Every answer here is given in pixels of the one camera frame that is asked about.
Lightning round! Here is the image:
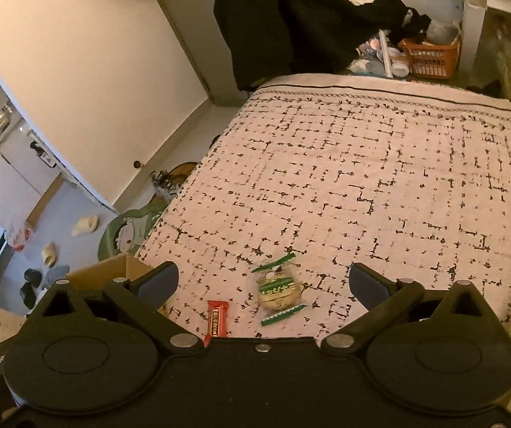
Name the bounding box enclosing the red white plastic bag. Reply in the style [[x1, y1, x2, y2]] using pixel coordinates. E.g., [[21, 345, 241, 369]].
[[5, 223, 32, 252]]

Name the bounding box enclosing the white kitchen cabinet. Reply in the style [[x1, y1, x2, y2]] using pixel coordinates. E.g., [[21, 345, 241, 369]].
[[0, 120, 61, 230]]

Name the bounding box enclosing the brown cardboard box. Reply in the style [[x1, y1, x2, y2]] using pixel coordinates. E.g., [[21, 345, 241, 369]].
[[65, 252, 168, 313]]

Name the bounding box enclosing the grey sneaker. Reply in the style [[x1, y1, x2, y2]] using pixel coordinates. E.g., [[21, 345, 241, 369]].
[[150, 171, 188, 203]]

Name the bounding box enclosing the black coat on rack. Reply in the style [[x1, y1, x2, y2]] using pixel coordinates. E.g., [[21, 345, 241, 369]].
[[214, 0, 430, 91]]

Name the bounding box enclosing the green cookie packet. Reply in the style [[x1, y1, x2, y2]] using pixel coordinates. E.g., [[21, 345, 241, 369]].
[[251, 252, 307, 327]]

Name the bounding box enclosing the orange plastic basket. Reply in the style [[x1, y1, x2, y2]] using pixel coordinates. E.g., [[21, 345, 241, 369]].
[[398, 37, 460, 80]]

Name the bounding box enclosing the black slipper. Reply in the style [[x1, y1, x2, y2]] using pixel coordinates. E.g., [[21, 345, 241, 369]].
[[19, 269, 42, 310]]

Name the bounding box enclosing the white black patterned bedspread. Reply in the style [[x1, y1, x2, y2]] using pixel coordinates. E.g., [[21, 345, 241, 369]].
[[137, 75, 511, 338]]

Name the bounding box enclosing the grey door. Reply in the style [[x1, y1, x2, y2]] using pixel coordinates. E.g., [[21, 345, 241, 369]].
[[158, 0, 247, 106]]

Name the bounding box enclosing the green cartoon floor mat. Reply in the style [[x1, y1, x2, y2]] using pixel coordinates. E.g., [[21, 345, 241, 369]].
[[97, 202, 167, 261]]

